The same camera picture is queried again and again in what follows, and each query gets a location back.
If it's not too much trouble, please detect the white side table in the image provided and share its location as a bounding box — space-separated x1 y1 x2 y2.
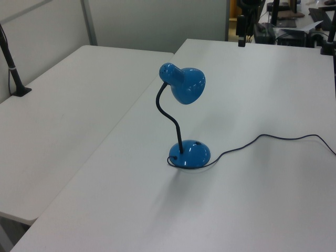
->
0 45 175 226

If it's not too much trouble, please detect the dark lamp power cable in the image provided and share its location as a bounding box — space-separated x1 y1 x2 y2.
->
166 134 336 172

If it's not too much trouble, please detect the black monitor post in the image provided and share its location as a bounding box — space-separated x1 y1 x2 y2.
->
270 0 280 26

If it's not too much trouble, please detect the black clamped box mount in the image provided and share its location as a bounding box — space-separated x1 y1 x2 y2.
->
235 15 247 48

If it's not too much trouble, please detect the blue gooseneck desk lamp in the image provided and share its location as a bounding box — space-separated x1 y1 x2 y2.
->
158 62 212 170

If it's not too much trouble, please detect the black clamped camera pole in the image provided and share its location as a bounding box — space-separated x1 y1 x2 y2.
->
0 23 33 98
319 0 336 56

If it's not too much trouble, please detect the white paper sheet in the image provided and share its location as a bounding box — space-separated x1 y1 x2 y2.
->
282 20 322 34

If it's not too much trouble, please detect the black equipment box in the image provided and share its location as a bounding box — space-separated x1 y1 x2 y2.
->
275 31 308 48

